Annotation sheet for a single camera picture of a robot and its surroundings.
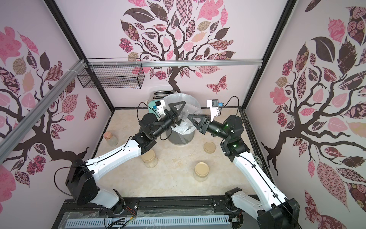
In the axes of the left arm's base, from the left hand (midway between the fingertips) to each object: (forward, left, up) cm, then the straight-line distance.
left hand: (187, 109), depth 66 cm
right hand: (-7, -1, +2) cm, 8 cm away
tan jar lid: (+1, -15, -39) cm, 42 cm away
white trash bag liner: (+25, +6, -14) cm, 29 cm away
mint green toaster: (+36, +23, -21) cm, 48 cm away
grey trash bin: (-2, +3, -19) cm, 19 cm away
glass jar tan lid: (-12, +22, -28) cm, 37 cm away
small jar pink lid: (+5, +52, -35) cm, 63 cm away
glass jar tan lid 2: (-20, -7, -29) cm, 36 cm away
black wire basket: (+39, +48, -4) cm, 62 cm away
